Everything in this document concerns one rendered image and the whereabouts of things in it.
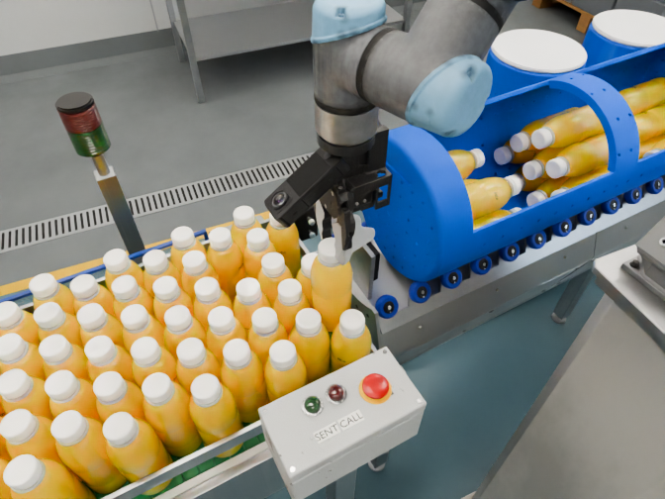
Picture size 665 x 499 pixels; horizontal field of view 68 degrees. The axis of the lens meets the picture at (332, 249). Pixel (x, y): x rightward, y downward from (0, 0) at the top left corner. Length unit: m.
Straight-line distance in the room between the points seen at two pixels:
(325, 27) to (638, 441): 0.79
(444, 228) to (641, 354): 0.34
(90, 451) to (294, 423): 0.29
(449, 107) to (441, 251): 0.41
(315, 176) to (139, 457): 0.45
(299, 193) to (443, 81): 0.24
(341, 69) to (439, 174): 0.34
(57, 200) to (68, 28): 1.58
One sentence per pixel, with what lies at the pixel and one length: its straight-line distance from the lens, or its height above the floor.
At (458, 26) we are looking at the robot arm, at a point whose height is 1.53.
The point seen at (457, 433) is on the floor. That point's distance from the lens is 1.91.
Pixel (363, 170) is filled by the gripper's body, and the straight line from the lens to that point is 0.65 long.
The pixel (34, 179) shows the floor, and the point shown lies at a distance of 3.18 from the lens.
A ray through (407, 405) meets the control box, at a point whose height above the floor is 1.10.
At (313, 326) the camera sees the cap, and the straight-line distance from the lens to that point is 0.76.
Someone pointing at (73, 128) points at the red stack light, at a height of 1.22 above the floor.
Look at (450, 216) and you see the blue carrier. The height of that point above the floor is 1.17.
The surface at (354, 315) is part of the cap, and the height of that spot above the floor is 1.08.
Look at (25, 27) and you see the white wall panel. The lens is 4.18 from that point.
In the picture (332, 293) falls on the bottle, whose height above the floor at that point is 1.11.
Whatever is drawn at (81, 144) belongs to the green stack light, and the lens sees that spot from 1.02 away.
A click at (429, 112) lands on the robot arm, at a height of 1.47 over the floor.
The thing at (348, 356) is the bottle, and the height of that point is 1.02.
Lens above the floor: 1.71
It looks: 47 degrees down
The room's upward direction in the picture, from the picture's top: straight up
